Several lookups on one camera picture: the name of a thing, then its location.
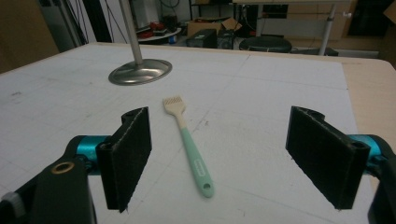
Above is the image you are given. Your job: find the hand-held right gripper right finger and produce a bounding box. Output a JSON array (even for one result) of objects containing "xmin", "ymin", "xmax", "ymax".
[{"xmin": 285, "ymin": 105, "xmax": 372, "ymax": 210}]

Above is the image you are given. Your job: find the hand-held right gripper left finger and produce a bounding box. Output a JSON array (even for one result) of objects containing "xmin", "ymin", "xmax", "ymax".
[{"xmin": 95, "ymin": 106, "xmax": 153, "ymax": 214}]

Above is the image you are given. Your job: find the mint green silicone basting brush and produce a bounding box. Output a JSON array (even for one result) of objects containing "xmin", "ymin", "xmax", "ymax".
[{"xmin": 162, "ymin": 95, "xmax": 215, "ymax": 199}]

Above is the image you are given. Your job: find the metal stand with round base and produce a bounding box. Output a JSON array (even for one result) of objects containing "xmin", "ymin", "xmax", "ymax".
[{"xmin": 107, "ymin": 0, "xmax": 173, "ymax": 87}]

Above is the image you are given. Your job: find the round white side table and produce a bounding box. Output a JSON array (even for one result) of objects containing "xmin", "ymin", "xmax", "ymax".
[{"xmin": 136, "ymin": 27, "xmax": 182, "ymax": 43}]

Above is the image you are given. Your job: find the black round stool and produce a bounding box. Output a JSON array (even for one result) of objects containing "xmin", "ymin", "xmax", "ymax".
[{"xmin": 238, "ymin": 35, "xmax": 293, "ymax": 54}]

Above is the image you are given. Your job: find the white table leg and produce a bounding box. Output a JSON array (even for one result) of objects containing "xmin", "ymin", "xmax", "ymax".
[{"xmin": 318, "ymin": 3, "xmax": 339, "ymax": 56}]

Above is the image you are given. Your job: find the black box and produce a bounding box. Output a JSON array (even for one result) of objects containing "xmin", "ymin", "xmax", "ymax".
[{"xmin": 186, "ymin": 28, "xmax": 219, "ymax": 49}]

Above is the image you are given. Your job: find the open cardboard box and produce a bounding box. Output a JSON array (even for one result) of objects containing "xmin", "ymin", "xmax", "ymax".
[{"xmin": 186, "ymin": 17, "xmax": 243, "ymax": 39}]

